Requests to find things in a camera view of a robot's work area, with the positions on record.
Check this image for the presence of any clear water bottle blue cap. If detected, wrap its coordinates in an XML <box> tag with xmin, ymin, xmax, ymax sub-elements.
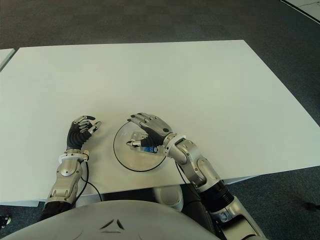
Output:
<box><xmin>129</xmin><ymin>129</ymin><xmax>161</xmax><ymax>154</ymax></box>

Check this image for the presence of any black caster foot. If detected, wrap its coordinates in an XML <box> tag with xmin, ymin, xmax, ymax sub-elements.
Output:
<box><xmin>0</xmin><ymin>213</ymin><xmax>12</xmax><ymax>228</ymax></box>

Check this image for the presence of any white floor panel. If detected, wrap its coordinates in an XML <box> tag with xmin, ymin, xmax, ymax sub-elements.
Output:
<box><xmin>278</xmin><ymin>0</ymin><xmax>320</xmax><ymax>25</ymax></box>

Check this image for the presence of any white robot hip joint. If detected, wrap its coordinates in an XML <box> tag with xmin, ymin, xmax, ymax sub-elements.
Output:
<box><xmin>153</xmin><ymin>186</ymin><xmax>185</xmax><ymax>212</ymax></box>

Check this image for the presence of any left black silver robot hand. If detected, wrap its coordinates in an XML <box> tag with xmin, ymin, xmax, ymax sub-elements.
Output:
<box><xmin>66</xmin><ymin>115</ymin><xmax>103</xmax><ymax>151</ymax></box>

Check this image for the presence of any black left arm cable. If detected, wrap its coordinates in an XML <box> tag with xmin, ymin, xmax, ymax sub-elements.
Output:
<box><xmin>74</xmin><ymin>159</ymin><xmax>103</xmax><ymax>202</ymax></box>

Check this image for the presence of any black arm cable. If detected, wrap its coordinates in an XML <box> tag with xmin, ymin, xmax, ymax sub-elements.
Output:
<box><xmin>74</xmin><ymin>159</ymin><xmax>103</xmax><ymax>202</ymax></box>
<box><xmin>174</xmin><ymin>159</ymin><xmax>191</xmax><ymax>185</ymax></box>

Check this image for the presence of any white plate with black rim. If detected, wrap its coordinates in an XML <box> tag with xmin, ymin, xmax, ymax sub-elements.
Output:
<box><xmin>113</xmin><ymin>121</ymin><xmax>167</xmax><ymax>173</ymax></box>

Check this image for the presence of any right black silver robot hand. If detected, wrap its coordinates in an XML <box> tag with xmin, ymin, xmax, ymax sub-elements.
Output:
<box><xmin>126</xmin><ymin>112</ymin><xmax>173</xmax><ymax>149</ymax></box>

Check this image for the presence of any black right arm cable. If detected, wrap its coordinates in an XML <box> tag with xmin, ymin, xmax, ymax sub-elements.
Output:
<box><xmin>174</xmin><ymin>159</ymin><xmax>191</xmax><ymax>185</ymax></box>

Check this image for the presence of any black robot support frame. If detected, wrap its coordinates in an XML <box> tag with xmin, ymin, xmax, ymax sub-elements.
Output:
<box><xmin>183</xmin><ymin>183</ymin><xmax>216</xmax><ymax>236</ymax></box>

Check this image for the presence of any grey robot torso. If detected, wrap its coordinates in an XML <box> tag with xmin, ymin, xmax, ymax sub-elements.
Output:
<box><xmin>0</xmin><ymin>199</ymin><xmax>218</xmax><ymax>240</ymax></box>

